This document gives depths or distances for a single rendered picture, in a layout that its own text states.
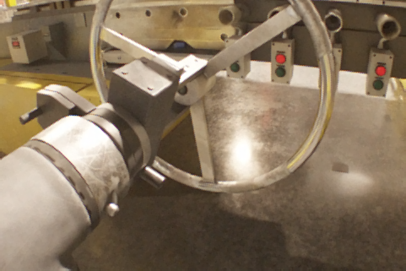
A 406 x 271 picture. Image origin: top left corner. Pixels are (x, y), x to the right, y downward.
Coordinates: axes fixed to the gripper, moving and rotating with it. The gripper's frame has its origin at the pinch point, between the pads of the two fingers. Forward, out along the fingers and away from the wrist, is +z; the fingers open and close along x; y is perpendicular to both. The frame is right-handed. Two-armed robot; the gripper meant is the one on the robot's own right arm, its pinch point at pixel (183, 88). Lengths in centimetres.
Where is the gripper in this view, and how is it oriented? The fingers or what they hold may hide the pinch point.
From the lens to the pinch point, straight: 39.5
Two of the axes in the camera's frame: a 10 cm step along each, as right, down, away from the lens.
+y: 8.5, 5.0, -1.8
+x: 3.1, -7.4, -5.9
